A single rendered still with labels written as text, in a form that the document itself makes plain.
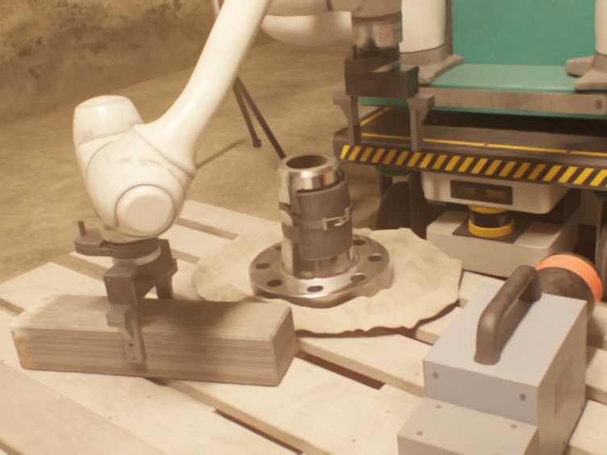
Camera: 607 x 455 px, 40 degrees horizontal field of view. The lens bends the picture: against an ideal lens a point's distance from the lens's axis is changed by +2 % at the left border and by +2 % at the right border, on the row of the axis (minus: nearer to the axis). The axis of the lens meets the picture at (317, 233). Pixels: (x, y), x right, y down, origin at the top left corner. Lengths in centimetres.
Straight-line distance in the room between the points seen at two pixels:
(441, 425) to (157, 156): 48
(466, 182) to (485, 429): 78
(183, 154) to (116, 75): 291
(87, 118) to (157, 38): 292
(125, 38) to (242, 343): 288
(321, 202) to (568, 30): 68
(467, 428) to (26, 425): 64
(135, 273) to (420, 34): 83
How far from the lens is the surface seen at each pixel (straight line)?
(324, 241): 142
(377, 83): 153
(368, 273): 145
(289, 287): 143
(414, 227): 188
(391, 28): 149
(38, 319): 142
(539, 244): 168
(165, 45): 414
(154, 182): 102
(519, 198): 164
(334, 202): 140
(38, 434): 127
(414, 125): 153
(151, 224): 104
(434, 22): 178
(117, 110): 120
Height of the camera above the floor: 86
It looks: 24 degrees down
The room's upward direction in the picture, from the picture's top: 7 degrees counter-clockwise
